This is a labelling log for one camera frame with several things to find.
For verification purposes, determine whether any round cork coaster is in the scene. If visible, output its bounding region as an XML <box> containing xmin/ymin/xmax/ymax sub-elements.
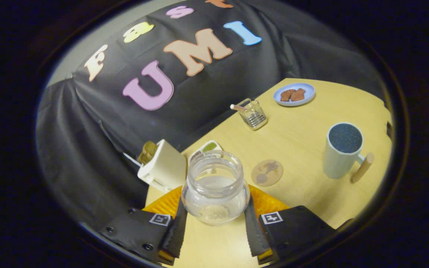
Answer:
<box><xmin>251</xmin><ymin>159</ymin><xmax>284</xmax><ymax>187</ymax></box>

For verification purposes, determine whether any white toaster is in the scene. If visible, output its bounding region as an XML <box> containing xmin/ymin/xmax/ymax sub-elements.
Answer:
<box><xmin>137</xmin><ymin>139</ymin><xmax>187</xmax><ymax>193</ymax></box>

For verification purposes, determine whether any white divided bean dish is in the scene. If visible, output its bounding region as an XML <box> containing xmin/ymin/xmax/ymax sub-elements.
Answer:
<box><xmin>188</xmin><ymin>140</ymin><xmax>223</xmax><ymax>164</ymax></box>

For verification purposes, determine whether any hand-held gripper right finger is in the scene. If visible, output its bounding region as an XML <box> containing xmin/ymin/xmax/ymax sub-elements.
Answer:
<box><xmin>244</xmin><ymin>185</ymin><xmax>337</xmax><ymax>265</ymax></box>

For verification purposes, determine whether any light blue plate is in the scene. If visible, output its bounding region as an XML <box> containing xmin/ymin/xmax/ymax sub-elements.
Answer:
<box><xmin>273</xmin><ymin>83</ymin><xmax>316</xmax><ymax>107</ymax></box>

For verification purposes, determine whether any small ribbed glass container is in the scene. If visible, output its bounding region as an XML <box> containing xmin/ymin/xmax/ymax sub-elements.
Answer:
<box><xmin>237</xmin><ymin>98</ymin><xmax>268</xmax><ymax>130</ymax></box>

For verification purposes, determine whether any toast slice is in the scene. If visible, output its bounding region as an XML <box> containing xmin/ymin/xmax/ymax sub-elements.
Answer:
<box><xmin>137</xmin><ymin>141</ymin><xmax>159</xmax><ymax>165</ymax></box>

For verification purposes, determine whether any wooden table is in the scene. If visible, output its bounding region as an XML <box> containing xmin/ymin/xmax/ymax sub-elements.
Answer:
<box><xmin>146</xmin><ymin>77</ymin><xmax>393</xmax><ymax>268</ymax></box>

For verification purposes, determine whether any white cup with wooden handle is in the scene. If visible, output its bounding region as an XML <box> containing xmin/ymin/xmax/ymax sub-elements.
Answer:
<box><xmin>323</xmin><ymin>122</ymin><xmax>375</xmax><ymax>184</ymax></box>

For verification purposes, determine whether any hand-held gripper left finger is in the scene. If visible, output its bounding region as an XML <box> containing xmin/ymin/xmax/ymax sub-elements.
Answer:
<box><xmin>99</xmin><ymin>185</ymin><xmax>188</xmax><ymax>265</ymax></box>

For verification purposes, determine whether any white toaster cable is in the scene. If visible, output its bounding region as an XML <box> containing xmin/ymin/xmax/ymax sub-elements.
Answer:
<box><xmin>123</xmin><ymin>153</ymin><xmax>142</xmax><ymax>167</ymax></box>

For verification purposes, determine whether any clear glass bottle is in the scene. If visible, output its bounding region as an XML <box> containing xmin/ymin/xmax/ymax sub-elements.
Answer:
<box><xmin>181</xmin><ymin>150</ymin><xmax>251</xmax><ymax>226</ymax></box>

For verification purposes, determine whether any black backdrop cloth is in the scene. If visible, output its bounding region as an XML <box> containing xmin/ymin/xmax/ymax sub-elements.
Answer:
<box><xmin>36</xmin><ymin>0</ymin><xmax>384</xmax><ymax>224</ymax></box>

